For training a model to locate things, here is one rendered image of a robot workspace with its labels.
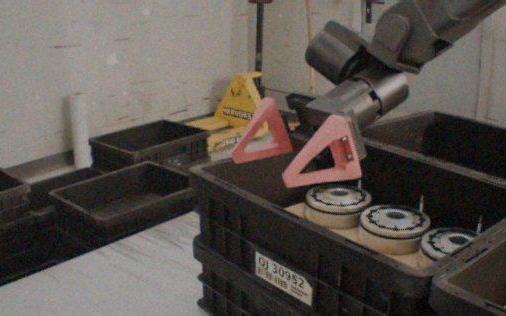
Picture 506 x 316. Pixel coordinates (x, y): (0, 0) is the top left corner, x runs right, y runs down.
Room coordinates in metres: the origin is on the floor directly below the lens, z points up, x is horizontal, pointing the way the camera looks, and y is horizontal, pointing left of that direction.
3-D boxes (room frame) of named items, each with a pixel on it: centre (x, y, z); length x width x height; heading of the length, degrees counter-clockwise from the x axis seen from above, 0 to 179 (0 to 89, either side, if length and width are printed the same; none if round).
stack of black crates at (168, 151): (2.11, 0.40, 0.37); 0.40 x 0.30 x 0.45; 139
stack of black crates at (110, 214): (1.54, 0.37, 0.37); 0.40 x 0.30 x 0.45; 139
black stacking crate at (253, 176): (0.68, -0.15, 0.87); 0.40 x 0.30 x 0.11; 38
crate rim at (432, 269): (0.68, -0.15, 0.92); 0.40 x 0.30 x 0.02; 38
